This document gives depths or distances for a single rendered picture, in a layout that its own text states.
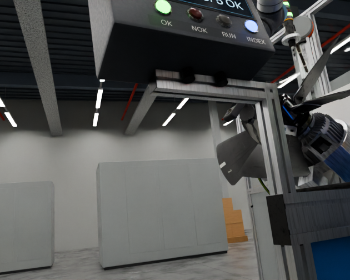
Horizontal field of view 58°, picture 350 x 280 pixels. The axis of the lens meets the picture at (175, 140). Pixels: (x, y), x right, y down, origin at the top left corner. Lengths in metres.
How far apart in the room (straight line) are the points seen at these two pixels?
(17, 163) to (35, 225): 5.79
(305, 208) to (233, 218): 8.78
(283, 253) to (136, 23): 0.41
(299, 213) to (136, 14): 0.39
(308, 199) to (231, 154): 0.83
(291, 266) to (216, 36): 0.36
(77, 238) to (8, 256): 5.30
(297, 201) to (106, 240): 5.94
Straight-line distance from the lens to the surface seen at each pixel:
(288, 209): 0.54
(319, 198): 0.59
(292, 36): 1.32
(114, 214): 6.41
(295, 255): 0.54
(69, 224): 13.02
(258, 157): 1.10
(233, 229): 9.35
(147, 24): 0.43
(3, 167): 13.50
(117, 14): 0.42
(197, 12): 0.48
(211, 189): 6.98
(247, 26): 0.53
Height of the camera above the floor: 0.84
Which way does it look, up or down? 14 degrees up
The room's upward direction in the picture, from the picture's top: 6 degrees counter-clockwise
